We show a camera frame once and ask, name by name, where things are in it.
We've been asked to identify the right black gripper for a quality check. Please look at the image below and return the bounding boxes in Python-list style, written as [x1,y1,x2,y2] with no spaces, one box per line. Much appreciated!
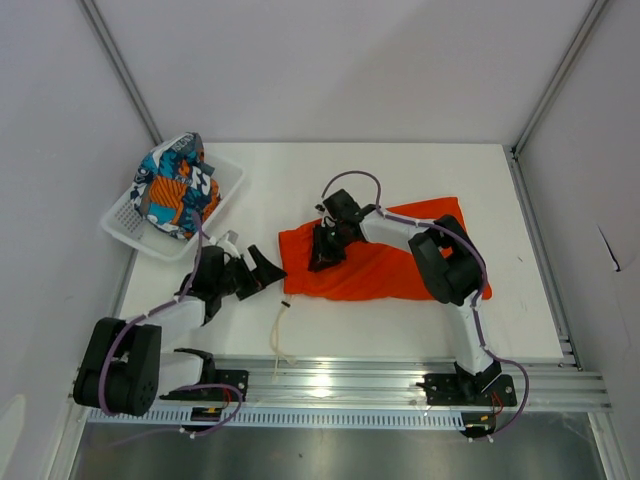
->
[309,222,351,273]

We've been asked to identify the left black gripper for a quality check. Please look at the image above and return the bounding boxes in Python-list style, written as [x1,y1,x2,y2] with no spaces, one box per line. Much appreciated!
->
[215,245,286,301]

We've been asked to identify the orange shorts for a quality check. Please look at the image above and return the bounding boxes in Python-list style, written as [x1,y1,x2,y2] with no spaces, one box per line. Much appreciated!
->
[278,197,492,301]

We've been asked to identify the colourful patterned shorts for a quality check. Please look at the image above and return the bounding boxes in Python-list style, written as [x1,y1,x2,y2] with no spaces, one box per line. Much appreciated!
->
[129,132,221,240]

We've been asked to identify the white plastic basket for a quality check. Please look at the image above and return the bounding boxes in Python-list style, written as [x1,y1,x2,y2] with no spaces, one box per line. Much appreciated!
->
[100,145,244,262]

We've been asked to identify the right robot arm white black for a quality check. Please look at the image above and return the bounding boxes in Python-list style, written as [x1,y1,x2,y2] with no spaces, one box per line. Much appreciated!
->
[309,189,501,404]

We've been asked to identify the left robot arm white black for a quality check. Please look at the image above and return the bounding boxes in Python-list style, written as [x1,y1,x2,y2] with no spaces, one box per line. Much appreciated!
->
[72,245,287,416]

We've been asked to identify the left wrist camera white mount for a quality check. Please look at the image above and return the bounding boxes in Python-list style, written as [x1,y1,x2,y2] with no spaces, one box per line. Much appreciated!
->
[210,230,241,257]

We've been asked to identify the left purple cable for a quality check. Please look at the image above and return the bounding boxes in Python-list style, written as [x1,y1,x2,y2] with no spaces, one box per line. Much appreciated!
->
[97,212,245,441]

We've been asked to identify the purple cable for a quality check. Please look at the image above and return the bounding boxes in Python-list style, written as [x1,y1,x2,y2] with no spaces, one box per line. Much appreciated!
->
[319,170,530,444]
[97,212,245,441]

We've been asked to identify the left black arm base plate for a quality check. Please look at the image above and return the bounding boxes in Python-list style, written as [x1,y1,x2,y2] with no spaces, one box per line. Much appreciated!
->
[160,369,250,402]

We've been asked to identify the aluminium rail beam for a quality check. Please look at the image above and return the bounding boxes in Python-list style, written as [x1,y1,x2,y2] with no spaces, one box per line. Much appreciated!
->
[214,356,611,412]

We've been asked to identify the left aluminium side rail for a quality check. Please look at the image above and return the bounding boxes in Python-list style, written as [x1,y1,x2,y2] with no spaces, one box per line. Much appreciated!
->
[96,248,137,324]

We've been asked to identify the aluminium side rail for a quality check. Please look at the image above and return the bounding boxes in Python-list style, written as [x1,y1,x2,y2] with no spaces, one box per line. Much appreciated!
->
[96,248,137,324]
[503,146,584,371]

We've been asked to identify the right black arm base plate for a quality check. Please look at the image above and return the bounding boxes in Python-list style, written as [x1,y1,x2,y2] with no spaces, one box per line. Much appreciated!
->
[415,373,518,407]

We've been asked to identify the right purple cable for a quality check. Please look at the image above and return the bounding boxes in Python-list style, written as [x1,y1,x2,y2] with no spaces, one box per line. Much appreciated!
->
[319,170,530,444]

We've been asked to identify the slotted white cable duct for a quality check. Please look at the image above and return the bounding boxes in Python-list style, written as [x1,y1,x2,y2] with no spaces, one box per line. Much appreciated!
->
[87,406,465,431]

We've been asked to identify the left aluminium frame post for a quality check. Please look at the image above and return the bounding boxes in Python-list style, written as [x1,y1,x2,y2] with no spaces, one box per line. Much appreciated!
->
[77,0,164,145]

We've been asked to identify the aluminium frame post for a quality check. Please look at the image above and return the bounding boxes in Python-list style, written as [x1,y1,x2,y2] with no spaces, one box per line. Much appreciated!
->
[510,0,613,160]
[77,0,164,145]

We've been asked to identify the right aluminium side rail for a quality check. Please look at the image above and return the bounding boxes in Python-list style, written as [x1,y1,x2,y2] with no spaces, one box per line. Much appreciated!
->
[503,146,584,371]

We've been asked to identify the right aluminium frame post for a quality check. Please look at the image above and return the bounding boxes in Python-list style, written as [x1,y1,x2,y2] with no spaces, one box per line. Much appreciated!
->
[510,0,613,160]

